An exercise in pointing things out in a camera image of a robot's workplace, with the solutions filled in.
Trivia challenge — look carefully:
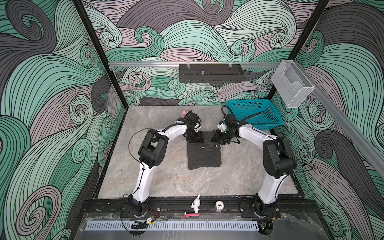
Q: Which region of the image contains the aluminium right rail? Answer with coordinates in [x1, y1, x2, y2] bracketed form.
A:
[298, 64, 384, 177]

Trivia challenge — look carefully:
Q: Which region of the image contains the teal plastic basket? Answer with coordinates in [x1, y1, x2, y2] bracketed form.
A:
[226, 99, 284, 130]

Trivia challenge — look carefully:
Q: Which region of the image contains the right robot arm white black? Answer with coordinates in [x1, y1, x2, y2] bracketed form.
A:
[212, 114, 297, 218]

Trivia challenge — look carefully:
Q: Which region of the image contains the clear acrylic wall holder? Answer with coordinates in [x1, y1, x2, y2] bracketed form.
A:
[271, 60, 315, 109]

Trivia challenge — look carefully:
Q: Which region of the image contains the black perforated wall tray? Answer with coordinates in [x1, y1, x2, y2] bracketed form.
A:
[179, 64, 244, 86]

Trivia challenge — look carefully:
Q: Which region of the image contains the small white patterned jar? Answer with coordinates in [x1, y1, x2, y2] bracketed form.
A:
[214, 201, 224, 213]

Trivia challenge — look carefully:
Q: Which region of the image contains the pink flat base piece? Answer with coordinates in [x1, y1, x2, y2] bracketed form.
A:
[184, 213, 200, 218]

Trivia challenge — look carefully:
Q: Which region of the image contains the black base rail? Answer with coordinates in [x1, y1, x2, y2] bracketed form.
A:
[81, 196, 318, 220]

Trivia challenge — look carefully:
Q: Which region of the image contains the aluminium back rail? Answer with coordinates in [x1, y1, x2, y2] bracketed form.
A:
[108, 61, 280, 69]

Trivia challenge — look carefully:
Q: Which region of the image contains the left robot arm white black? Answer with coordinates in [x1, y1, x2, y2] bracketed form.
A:
[128, 111, 204, 216]

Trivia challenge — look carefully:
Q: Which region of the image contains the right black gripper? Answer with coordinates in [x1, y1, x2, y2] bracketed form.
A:
[210, 129, 237, 145]

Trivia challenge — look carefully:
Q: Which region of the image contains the white slotted cable duct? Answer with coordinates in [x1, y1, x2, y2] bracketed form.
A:
[85, 220, 259, 232]

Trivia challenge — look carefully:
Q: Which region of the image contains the white rabbit figurine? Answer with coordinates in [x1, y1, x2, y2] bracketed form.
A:
[191, 195, 201, 213]

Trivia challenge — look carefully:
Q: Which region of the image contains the pink toy figure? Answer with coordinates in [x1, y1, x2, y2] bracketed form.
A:
[181, 110, 189, 119]

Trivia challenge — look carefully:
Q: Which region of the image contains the dark pinstriped long sleeve shirt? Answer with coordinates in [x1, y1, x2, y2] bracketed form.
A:
[187, 131, 222, 170]

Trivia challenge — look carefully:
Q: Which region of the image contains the aluminium rail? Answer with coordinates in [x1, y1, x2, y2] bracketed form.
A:
[298, 64, 384, 177]
[108, 61, 280, 69]

